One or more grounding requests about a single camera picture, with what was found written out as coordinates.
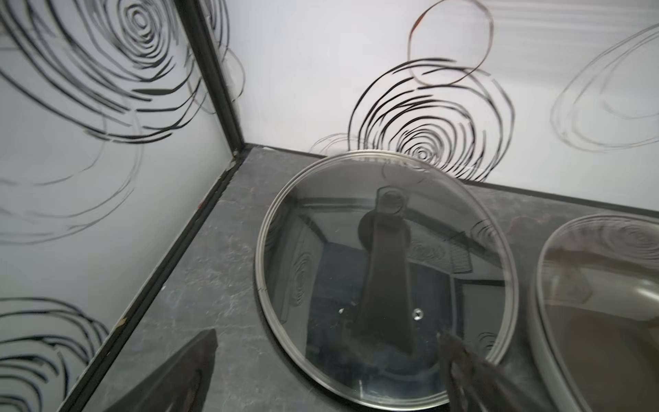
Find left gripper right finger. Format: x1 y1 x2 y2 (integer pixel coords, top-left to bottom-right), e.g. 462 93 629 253
438 332 535 411

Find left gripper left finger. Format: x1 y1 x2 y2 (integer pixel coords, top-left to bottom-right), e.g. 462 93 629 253
108 329 218 412

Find glass lid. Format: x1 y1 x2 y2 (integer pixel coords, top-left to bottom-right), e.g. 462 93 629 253
529 213 659 412
254 149 520 411

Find black frying pan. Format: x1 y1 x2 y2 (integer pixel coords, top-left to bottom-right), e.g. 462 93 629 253
251 153 521 412

